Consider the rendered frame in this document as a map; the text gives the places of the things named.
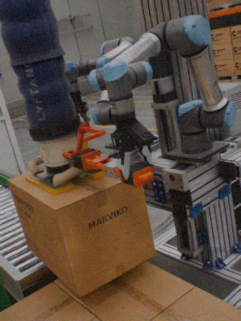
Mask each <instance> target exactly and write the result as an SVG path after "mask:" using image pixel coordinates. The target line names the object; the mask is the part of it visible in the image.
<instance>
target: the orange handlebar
mask: <svg viewBox="0 0 241 321"><path fill-rule="evenodd" d="M82 128H83V129H84V132H88V133H92V135H89V136H86V137H83V141H82V143H83V142H87V141H90V140H92V139H96V138H98V137H102V136H104V135H105V134H106V132H105V130H102V129H95V128H90V127H82ZM62 156H64V157H67V158H69V159H72V154H71V153H67V152H63V153H62ZM110 161H112V160H111V159H110V157H107V156H104V155H103V156H101V157H100V156H97V155H96V156H95V157H94V159H93V160H91V159H87V160H86V161H85V163H86V165H89V166H92V168H93V169H96V170H100V169H102V170H104V167H103V165H104V164H106V163H109V162H110ZM101 163H102V164H101ZM114 174H117V175H120V172H119V169H118V168H115V169H114ZM152 177H153V173H152V172H148V173H146V174H143V175H140V176H139V182H146V181H148V180H150V179H152Z"/></svg>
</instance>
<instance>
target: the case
mask: <svg viewBox="0 0 241 321"><path fill-rule="evenodd" d="M31 174H32V172H31V171H29V172H27V173H24V174H21V175H19V176H15V177H12V179H8V184H9V188H10V191H11V195H12V198H13V201H14V205H15V208H16V212H17V214H18V218H19V220H20V222H21V227H22V229H23V233H24V237H25V239H26V243H27V246H28V249H29V250H30V251H31V252H32V253H33V254H34V255H35V256H37V257H38V258H39V259H40V260H41V261H42V262H43V263H44V264H45V265H46V266H47V267H48V268H49V269H50V270H51V271H53V272H54V273H55V275H56V276H57V277H58V278H59V279H60V280H62V281H63V282H64V283H65V284H66V285H67V286H68V287H70V288H71V290H72V291H73V292H75V293H76V294H77V295H78V296H79V297H80V298H82V297H83V296H86V295H88V294H89V293H91V292H93V291H94V290H96V289H97V288H98V287H101V286H102V285H105V284H106V283H108V282H110V281H111V280H113V279H115V278H117V277H119V276H121V275H123V274H124V273H125V272H127V271H129V270H130V269H132V268H134V267H136V266H138V265H140V264H141V263H143V262H145V261H147V260H148V259H150V258H152V257H153V256H155V255H156V249H155V245H154V238H153V232H152V229H151V225H150V222H149V216H148V212H147V205H146V199H145V195H144V189H143V186H141V187H138V188H134V186H130V185H128V184H125V183H123V184H122V181H121V178H119V179H111V177H108V176H106V175H104V176H102V177H99V178H98V179H96V180H92V179H89V177H86V176H82V177H78V176H75V177H73V178H72V179H70V180H69V181H68V182H71V183H72V184H74V185H75V188H73V189H71V190H68V191H65V192H63V193H60V194H59V195H57V196H53V195H51V194H50V193H48V192H46V191H44V190H42V189H41V188H39V187H37V186H35V185H33V184H31V183H30V182H28V181H26V179H25V177H26V176H29V175H31Z"/></svg>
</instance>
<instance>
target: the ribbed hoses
mask: <svg viewBox="0 0 241 321"><path fill-rule="evenodd" d="M42 163H44V160H41V156H40V155H39V156H38V157H35V158H33V159H31V160H30V161H29V163H28V169H29V170H30V171H31V172H32V174H33V175H37V174H38V171H40V168H38V165H40V164H42ZM90 170H94V171H98V170H96V169H93V168H90V169H87V170H84V169H82V170H81V169H77V168H76V167H74V166H73V167H72V168H70V169H69V170H66V171H65V172H63V173H61V174H56V175H55V176H54V177H53V184H54V186H61V185H62V184H63V183H65V182H66V181H69V180H70V179H72V178H73V177H75V176H77V175H79V174H80V173H81V172H84V171H90Z"/></svg>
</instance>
